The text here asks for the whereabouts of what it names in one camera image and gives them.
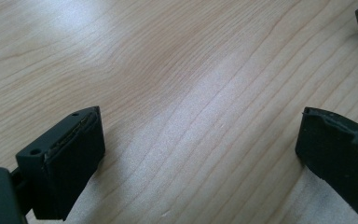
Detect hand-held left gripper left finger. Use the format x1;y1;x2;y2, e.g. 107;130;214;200
15;105;106;222

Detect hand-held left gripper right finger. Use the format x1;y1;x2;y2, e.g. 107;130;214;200
295;106;358;224

